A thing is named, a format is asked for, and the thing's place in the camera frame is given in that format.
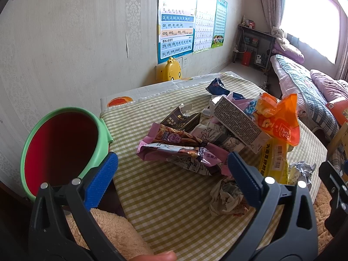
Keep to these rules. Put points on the beige paper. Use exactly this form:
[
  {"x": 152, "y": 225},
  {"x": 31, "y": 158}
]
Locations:
[{"x": 225, "y": 198}]

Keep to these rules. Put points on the dark shelf unit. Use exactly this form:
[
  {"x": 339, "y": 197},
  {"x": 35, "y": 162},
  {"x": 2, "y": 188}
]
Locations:
[{"x": 261, "y": 35}]

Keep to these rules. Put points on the red bucket green rim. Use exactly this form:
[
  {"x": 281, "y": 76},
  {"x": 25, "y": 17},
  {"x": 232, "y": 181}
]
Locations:
[{"x": 59, "y": 146}]

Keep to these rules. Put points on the speckled grey carton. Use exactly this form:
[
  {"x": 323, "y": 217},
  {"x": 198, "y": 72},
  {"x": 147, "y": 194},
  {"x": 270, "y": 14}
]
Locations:
[{"x": 236, "y": 119}]

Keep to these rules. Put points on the pink brown snack wrapper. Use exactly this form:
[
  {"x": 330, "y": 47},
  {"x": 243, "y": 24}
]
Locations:
[{"x": 168, "y": 136}]

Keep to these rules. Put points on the blue white candy bag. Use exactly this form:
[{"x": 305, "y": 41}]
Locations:
[{"x": 251, "y": 107}]

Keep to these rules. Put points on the small red box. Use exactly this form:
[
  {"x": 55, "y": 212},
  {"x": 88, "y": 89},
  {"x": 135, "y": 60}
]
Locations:
[{"x": 246, "y": 58}]

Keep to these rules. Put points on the white grid wall poster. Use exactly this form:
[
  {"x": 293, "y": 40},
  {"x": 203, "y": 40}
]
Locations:
[{"x": 204, "y": 24}]

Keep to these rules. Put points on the dark brown torn carton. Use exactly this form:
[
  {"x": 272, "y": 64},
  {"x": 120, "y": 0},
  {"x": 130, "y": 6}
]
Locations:
[{"x": 179, "y": 119}]

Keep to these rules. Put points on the purple silver snack wrapper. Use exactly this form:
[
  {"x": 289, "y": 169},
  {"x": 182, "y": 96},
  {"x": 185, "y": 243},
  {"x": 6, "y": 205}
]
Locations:
[{"x": 185, "y": 157}]

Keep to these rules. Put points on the orange box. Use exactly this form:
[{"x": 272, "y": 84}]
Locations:
[{"x": 339, "y": 111}]

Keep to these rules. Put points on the pale pink wrapper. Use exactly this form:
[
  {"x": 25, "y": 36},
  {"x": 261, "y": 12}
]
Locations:
[{"x": 236, "y": 103}]

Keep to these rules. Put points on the person's left hand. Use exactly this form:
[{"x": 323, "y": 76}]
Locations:
[{"x": 163, "y": 257}]

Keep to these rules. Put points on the folded purple bedding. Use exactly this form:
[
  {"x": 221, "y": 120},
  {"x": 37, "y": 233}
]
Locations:
[{"x": 288, "y": 49}]

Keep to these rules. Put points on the crumpled silver foil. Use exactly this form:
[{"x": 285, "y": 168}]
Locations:
[{"x": 301, "y": 170}]

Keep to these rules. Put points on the white floral packet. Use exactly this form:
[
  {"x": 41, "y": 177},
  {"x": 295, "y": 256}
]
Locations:
[{"x": 209, "y": 136}]

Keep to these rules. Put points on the yellow bear-shaped box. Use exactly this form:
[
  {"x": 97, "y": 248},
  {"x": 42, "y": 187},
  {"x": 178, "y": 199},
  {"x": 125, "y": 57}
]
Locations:
[{"x": 170, "y": 72}]

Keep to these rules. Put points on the bed with plaid quilt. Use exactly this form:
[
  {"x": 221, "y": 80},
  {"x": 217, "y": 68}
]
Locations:
[{"x": 301, "y": 87}]

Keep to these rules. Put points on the dark blue wrapper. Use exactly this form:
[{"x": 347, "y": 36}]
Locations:
[{"x": 216, "y": 88}]

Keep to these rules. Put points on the window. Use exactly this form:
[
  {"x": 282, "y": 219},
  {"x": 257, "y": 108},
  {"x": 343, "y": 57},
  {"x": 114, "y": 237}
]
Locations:
[{"x": 310, "y": 13}]

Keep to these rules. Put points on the purple pillow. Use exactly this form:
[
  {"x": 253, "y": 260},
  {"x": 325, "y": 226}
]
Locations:
[{"x": 326, "y": 84}]

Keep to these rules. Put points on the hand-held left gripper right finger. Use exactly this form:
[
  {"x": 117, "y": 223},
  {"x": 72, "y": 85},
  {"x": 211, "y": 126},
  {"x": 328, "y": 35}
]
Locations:
[{"x": 244, "y": 179}]

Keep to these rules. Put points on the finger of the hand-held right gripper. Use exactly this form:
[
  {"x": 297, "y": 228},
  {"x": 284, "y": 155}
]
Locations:
[{"x": 329, "y": 174}]

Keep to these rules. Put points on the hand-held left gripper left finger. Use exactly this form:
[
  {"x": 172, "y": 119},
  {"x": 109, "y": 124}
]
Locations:
[{"x": 102, "y": 179}]

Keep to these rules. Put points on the blue green wall poster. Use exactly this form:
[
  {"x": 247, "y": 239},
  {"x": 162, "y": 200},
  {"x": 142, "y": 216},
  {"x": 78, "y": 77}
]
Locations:
[{"x": 219, "y": 19}]

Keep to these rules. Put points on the orange snack bag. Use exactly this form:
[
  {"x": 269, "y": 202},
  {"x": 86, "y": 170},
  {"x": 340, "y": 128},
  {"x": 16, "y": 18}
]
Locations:
[{"x": 282, "y": 125}]

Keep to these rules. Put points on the white wall socket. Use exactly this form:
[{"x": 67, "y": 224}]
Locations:
[{"x": 183, "y": 62}]

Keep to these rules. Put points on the yellow barcode packet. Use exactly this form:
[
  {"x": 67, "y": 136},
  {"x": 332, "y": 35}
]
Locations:
[{"x": 272, "y": 163}]

